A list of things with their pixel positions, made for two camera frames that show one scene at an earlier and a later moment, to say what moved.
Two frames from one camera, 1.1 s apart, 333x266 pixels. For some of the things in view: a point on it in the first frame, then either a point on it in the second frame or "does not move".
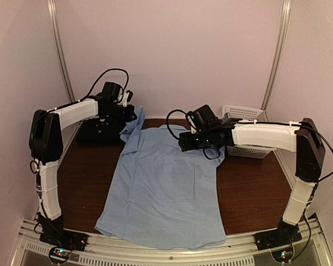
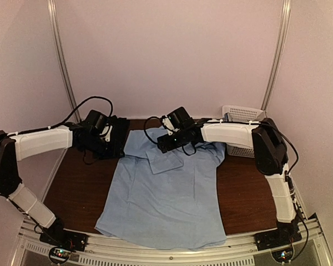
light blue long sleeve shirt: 163,198 does not move
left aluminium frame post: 55,23 does not move
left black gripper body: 120,115 -> 95,143
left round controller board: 59,255 does not move
